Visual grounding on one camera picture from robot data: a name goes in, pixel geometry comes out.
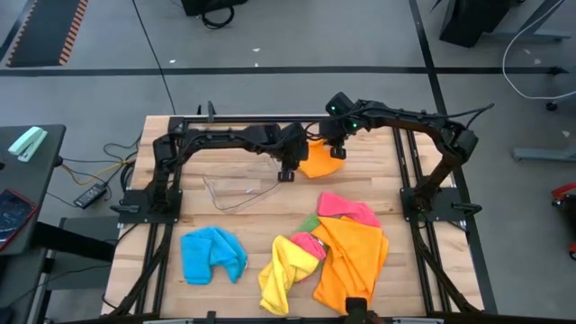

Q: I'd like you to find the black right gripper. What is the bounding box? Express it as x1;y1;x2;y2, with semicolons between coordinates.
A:
319;117;357;161

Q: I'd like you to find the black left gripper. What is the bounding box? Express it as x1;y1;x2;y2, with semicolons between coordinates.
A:
277;124;311;183

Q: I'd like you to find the orange microfiber towel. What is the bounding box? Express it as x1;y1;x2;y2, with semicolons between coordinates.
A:
311;215;391;316
297;139;347;180

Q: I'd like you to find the green microfiber towel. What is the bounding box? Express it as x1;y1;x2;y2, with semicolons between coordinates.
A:
295;214;321;235

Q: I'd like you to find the yellow microfiber towel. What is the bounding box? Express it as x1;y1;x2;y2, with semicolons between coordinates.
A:
258;234;321;316

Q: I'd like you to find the blue microfiber towel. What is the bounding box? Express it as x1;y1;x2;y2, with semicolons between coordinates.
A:
180;225;248;286

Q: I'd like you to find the clear plastic bin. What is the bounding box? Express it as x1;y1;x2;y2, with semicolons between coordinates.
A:
202;155;284;212

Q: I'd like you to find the black box-shaped object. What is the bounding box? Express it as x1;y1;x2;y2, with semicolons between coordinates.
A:
345;296;369;324

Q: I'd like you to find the black computer tower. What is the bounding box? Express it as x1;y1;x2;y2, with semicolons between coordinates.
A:
181;0;249;17

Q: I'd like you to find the black equipment cabinet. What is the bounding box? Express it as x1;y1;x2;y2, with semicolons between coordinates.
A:
439;0;512;49

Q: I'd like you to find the black power adapter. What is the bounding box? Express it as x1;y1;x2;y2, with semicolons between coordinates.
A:
73;183;108;210

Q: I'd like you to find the grey metal desk foot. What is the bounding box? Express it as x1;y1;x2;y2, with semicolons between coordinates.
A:
512;148;576;162
485;27;573;42

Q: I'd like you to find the grey desk base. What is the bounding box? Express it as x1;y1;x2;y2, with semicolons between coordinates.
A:
42;215;121;292

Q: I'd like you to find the red wheeled cart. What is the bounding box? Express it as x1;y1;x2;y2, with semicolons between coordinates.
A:
552;182;576;261

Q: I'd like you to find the black side desk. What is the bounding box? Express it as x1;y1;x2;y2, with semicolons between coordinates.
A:
0;124;68;257

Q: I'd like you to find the mint green stapler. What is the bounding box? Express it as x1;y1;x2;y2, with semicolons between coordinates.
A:
7;126;49;163

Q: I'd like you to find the smartphone in red case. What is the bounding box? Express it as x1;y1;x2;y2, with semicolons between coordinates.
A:
0;188;40;252

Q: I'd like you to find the black mat with orange stripes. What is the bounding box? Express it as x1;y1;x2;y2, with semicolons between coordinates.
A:
6;0;89;68

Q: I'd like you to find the black aluminium table frame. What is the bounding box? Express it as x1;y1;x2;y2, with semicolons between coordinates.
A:
101;113;499;324

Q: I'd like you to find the black coiled cable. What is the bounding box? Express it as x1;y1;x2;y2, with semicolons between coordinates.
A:
201;4;236;31

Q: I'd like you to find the black floor cable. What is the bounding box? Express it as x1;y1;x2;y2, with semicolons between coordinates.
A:
131;0;177;116

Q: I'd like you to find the white floor cable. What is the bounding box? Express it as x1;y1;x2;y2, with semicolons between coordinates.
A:
502;0;576;101

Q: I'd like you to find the yellow floor cable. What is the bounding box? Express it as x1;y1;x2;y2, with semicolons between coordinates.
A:
60;159;125;186

